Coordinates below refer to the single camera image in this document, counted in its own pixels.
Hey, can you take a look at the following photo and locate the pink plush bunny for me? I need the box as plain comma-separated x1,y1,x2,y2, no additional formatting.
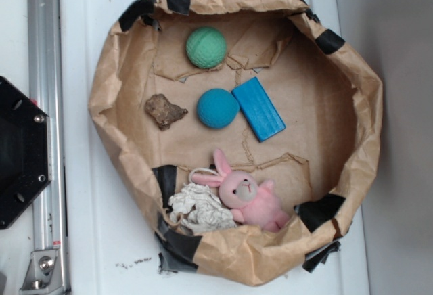
189,149,290,233

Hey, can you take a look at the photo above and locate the blue wooden block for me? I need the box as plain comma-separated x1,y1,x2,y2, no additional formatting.
231,77,286,142

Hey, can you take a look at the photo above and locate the metal corner bracket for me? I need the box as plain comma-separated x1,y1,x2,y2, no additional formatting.
19,249,64,294

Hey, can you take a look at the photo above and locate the brown rock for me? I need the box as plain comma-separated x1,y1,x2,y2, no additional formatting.
145,94,188,131

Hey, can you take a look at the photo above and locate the crumpled white paper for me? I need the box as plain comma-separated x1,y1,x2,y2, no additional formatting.
168,183,237,234

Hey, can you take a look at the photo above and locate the green foam ball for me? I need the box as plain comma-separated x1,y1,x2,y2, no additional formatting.
185,26,227,69

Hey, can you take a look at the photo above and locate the brown paper bag bin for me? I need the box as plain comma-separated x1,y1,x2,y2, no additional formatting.
89,0,383,286

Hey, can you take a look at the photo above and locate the aluminium extrusion rail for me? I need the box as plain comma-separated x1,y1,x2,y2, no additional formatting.
28,0,71,294

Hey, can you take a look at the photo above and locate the blue foam ball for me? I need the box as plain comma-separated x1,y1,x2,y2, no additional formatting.
196,89,240,129

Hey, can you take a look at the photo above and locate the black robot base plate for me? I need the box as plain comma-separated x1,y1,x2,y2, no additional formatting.
1,76,50,230

